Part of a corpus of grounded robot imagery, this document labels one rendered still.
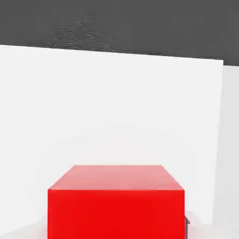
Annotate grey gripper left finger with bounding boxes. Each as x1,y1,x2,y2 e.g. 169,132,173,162
24,214,49,239

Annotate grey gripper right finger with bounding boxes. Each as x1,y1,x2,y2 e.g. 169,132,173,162
184,210,212,239

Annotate small red cube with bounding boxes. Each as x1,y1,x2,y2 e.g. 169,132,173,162
47,164,185,239

